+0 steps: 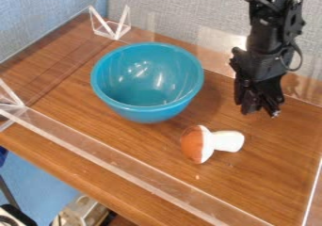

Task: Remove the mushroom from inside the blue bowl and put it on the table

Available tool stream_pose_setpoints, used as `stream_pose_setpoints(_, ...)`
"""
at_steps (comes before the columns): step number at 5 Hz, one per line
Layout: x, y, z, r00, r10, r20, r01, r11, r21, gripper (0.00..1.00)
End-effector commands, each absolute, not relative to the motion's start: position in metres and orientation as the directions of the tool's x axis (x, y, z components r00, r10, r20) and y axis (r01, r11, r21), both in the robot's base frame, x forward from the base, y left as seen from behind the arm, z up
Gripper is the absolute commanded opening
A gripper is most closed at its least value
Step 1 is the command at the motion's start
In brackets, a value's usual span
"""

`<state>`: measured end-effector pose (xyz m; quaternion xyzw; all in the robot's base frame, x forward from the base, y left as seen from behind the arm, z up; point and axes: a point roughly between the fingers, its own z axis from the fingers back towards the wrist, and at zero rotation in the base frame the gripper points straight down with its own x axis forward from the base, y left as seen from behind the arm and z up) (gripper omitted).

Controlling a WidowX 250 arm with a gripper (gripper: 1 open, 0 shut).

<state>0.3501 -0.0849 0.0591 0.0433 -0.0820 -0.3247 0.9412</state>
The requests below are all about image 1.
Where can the brown and white toy mushroom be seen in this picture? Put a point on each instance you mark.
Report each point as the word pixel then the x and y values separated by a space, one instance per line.
pixel 199 143

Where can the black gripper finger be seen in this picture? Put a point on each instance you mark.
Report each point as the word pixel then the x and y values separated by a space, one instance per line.
pixel 252 101
pixel 240 85

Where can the clear acrylic front barrier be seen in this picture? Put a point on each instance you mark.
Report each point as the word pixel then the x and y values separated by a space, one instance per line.
pixel 160 184

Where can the blue bowl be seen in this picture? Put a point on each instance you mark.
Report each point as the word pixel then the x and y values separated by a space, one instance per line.
pixel 147 81

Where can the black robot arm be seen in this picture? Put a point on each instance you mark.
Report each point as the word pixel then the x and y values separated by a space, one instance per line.
pixel 275 24

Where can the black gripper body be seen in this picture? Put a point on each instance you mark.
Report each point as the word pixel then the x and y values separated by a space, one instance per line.
pixel 263 70

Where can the clear acrylic corner bracket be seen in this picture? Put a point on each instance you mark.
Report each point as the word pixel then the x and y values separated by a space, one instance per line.
pixel 109 29

